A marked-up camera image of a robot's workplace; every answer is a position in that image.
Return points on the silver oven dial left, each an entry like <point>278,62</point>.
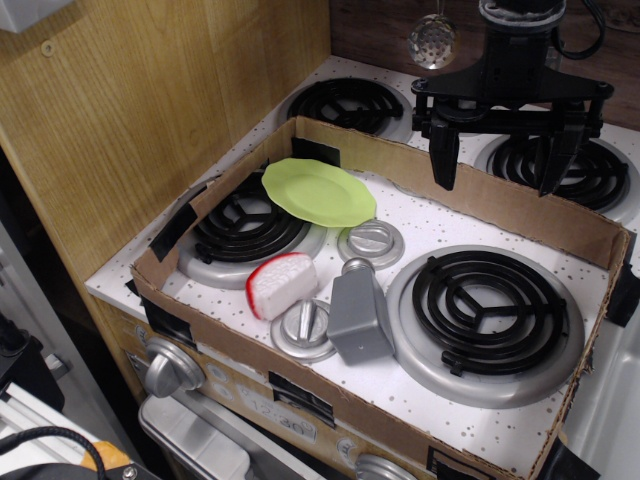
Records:
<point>170,369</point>

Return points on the back left black burner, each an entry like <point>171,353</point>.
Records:
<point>367,106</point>

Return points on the back right black burner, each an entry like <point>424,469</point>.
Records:
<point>601,178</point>

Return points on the lower silver stove knob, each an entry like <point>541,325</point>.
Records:
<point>301,331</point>

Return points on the silver slotted ladle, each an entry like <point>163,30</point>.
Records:
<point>434,40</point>

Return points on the front left black burner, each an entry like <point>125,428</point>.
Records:
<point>243,231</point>

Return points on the grey pepper shaker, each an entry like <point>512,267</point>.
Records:
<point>359,325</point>

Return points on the silver oven dial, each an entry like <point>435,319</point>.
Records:
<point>170,369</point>
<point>372,467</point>

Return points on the white red toy cheese wedge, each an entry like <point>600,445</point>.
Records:
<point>279,283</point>

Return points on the silver oven dial right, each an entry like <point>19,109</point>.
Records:
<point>372,467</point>

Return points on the orange object bottom left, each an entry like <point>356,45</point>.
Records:
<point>112,457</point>

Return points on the silver oven door handle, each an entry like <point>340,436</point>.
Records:
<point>214,443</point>

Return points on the front right black burner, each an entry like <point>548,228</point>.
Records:
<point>484,327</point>

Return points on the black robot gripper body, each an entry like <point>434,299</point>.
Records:
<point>512,88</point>

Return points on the green plastic plate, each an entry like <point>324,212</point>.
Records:
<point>319,193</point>

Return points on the silver stove knob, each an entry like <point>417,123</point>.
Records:
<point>377,241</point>
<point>301,331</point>

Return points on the brown cardboard box tray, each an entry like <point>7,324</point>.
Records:
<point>326,289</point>

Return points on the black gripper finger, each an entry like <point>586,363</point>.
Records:
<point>564,146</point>
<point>443,150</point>

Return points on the black burner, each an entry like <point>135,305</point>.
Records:
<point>484,327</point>
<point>367,106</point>
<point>601,178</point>
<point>243,231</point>

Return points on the upper silver stove knob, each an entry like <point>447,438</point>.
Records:
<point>377,241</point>

